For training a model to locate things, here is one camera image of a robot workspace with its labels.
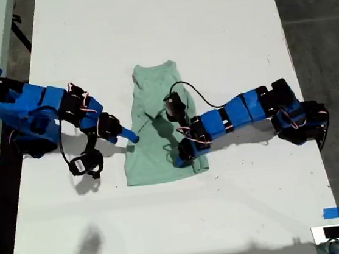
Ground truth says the pale green T-shirt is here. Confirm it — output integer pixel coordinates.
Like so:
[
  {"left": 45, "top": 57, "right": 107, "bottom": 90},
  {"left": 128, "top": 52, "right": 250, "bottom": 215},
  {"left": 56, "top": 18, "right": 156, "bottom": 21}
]
[{"left": 113, "top": 57, "right": 211, "bottom": 188}]

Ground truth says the black diagonal strut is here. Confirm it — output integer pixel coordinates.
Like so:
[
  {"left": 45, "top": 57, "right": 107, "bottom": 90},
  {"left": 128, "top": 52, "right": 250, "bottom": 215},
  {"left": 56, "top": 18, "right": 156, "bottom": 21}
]
[{"left": 9, "top": 11, "right": 33, "bottom": 55}]

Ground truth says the square blue tape piece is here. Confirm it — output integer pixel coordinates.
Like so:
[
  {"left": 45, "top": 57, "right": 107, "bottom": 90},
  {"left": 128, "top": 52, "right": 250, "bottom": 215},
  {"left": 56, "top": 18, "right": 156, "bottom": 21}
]
[{"left": 322, "top": 206, "right": 339, "bottom": 220}]

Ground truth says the small black box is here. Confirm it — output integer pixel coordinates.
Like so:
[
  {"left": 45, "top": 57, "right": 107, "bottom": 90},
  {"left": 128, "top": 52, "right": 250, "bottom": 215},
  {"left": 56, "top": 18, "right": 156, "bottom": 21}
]
[{"left": 323, "top": 225, "right": 339, "bottom": 241}]

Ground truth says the black camera stalk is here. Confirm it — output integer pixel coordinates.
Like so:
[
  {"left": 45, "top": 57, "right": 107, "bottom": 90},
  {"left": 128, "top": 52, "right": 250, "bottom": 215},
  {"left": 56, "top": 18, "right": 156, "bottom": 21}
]
[
  {"left": 177, "top": 117, "right": 192, "bottom": 133},
  {"left": 83, "top": 130, "right": 100, "bottom": 155}
]

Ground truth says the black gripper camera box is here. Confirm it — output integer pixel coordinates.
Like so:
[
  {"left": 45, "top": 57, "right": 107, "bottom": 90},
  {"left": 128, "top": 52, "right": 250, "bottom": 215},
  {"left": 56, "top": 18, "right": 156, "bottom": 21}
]
[
  {"left": 161, "top": 90, "right": 188, "bottom": 124},
  {"left": 67, "top": 149, "right": 106, "bottom": 182}
]

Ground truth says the black camera cable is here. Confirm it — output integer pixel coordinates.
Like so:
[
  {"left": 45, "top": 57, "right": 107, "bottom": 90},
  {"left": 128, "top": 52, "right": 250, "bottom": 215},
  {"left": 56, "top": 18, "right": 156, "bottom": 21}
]
[
  {"left": 169, "top": 76, "right": 226, "bottom": 115},
  {"left": 55, "top": 113, "right": 72, "bottom": 168}
]

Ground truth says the black frame beam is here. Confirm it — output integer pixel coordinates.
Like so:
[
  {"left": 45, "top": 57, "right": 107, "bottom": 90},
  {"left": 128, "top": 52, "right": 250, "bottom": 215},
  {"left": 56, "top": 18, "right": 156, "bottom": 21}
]
[{"left": 0, "top": 75, "right": 49, "bottom": 254}]

